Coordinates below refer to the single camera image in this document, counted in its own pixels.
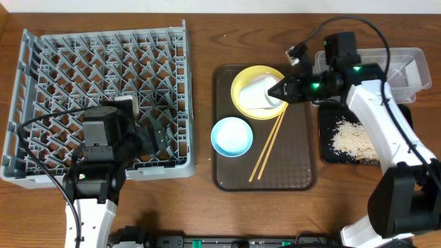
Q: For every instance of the grey dishwasher rack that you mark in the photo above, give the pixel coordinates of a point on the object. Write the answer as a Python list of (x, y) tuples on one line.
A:
[(59, 74)]

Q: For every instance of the clear plastic bin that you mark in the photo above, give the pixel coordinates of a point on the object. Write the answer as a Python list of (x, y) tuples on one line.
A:
[(408, 70)]

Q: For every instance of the yellow plate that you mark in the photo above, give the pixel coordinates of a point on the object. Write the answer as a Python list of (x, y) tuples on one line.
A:
[(249, 92)]

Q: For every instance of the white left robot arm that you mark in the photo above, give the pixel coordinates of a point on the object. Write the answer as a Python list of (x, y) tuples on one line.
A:
[(94, 184)]

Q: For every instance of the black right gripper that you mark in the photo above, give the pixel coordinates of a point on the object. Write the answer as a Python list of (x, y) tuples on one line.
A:
[(295, 85)]

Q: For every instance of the blue bowl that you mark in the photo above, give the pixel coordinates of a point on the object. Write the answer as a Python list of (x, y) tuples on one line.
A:
[(231, 137)]

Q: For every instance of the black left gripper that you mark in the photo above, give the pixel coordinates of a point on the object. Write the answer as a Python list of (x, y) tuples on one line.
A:
[(151, 138)]

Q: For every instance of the black waste tray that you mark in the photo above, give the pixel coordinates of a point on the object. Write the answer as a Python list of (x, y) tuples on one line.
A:
[(329, 115)]

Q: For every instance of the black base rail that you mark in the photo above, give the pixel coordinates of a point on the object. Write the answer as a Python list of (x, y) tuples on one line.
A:
[(137, 237)]

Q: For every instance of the dark brown serving tray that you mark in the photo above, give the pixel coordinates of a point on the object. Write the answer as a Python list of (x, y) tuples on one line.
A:
[(291, 164)]

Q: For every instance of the upper wooden chopstick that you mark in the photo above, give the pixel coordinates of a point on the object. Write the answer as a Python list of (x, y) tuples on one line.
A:
[(262, 159)]

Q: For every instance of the pile of cooked rice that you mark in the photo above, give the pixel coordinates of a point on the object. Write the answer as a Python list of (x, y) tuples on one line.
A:
[(351, 139)]

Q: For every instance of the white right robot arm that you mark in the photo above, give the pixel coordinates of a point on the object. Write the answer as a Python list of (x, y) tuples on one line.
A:
[(406, 201)]

